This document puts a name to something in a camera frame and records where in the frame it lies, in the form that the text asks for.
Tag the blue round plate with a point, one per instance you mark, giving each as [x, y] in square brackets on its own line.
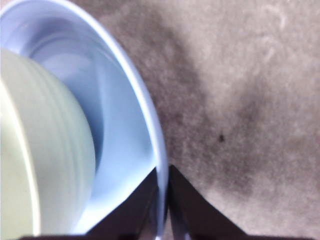
[120, 112]

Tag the green ribbed bowl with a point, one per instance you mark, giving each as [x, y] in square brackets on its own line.
[45, 140]

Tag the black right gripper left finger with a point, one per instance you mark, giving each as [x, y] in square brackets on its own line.
[135, 215]

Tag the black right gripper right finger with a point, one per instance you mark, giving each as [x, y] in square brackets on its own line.
[192, 215]

